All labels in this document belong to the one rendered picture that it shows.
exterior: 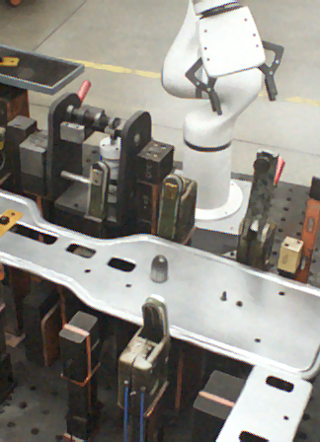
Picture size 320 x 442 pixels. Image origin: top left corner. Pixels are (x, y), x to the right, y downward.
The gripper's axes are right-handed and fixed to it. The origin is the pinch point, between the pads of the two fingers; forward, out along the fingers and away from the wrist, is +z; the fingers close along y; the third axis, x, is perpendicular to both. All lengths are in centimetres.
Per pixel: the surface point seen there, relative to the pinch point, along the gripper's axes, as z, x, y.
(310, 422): 65, -15, 2
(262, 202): 18.5, -9.2, 0.9
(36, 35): -68, -352, 85
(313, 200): 19.8, -4.6, -7.7
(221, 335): 36.2, 5.3, 14.0
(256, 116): 15, -271, -27
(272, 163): 11.6, -5.2, -2.3
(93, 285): 24.2, -4.3, 33.9
